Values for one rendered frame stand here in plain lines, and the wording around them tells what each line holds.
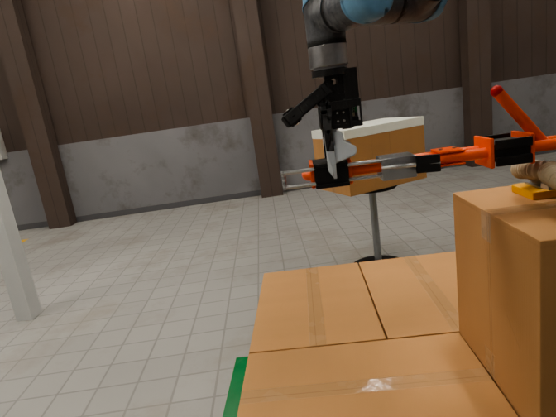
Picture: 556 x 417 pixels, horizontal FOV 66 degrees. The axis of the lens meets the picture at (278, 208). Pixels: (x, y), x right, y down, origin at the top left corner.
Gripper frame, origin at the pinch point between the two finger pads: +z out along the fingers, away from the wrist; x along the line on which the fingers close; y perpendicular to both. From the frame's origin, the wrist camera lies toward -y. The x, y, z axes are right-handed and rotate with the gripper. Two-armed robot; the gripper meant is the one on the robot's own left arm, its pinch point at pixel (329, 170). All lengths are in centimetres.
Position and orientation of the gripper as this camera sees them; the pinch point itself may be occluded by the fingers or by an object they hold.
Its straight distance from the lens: 90.4
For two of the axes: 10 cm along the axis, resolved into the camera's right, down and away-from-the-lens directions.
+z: 1.4, 9.6, 2.3
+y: 9.9, -1.2, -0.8
